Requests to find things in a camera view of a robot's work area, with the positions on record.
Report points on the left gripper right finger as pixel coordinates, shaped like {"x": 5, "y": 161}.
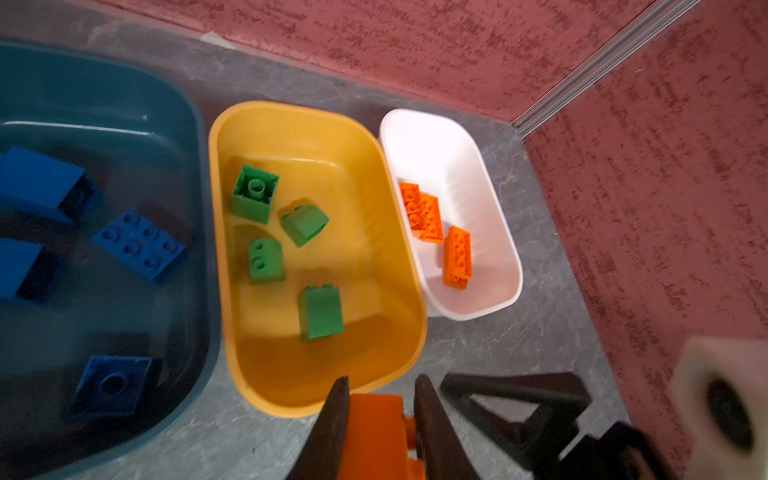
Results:
{"x": 438, "y": 445}

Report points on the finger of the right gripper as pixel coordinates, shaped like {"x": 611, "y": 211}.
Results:
{"x": 532, "y": 418}

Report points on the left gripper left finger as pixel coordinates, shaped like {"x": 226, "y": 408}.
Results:
{"x": 321, "y": 455}

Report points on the orange lego diagonal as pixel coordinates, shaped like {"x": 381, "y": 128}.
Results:
{"x": 457, "y": 265}

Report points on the orange lego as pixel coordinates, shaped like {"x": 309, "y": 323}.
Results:
{"x": 411, "y": 196}
{"x": 433, "y": 229}
{"x": 379, "y": 439}

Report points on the yellow plastic bin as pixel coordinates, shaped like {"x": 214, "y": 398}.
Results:
{"x": 335, "y": 163}

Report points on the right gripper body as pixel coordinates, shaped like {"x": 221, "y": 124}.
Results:
{"x": 623, "y": 452}

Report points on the blue lego top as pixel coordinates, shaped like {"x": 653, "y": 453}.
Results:
{"x": 29, "y": 271}
{"x": 46, "y": 187}

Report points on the small blue lego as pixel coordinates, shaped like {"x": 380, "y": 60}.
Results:
{"x": 110, "y": 386}

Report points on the small green lego top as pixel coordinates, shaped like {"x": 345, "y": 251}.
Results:
{"x": 304, "y": 223}

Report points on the teal plastic bin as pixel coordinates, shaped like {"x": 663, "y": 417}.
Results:
{"x": 141, "y": 141}

